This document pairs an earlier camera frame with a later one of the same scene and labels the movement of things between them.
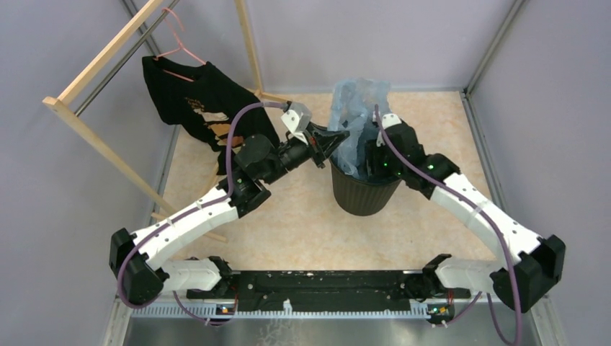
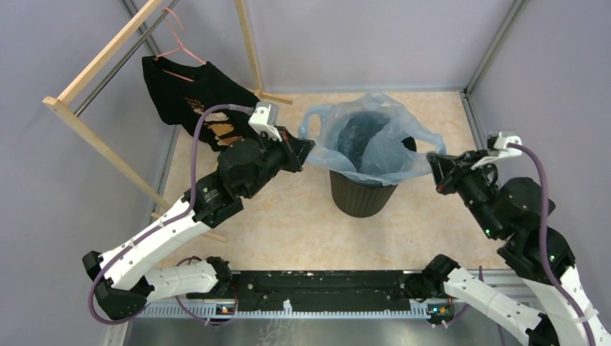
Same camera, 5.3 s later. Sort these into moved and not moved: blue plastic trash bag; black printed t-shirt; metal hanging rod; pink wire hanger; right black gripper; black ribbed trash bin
Moved: right black gripper; blue plastic trash bag
Not moved: black ribbed trash bin; black printed t-shirt; pink wire hanger; metal hanging rod
